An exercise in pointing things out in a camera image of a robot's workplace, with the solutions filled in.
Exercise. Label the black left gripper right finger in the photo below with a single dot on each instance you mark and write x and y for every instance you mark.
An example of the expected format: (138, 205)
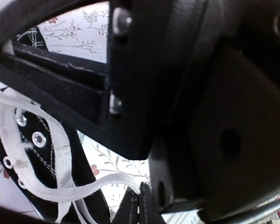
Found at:
(147, 211)

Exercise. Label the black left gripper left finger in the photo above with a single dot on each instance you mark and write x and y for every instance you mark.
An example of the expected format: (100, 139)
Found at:
(127, 212)

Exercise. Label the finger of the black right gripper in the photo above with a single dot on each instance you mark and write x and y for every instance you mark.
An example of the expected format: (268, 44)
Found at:
(139, 99)

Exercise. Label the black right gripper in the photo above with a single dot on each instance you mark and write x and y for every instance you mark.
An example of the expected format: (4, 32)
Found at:
(220, 152)

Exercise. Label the black white canvas sneaker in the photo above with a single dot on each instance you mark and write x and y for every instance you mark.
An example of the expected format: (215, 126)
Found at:
(44, 158)

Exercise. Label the floral patterned table mat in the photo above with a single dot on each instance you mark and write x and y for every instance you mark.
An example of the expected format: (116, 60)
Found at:
(83, 33)

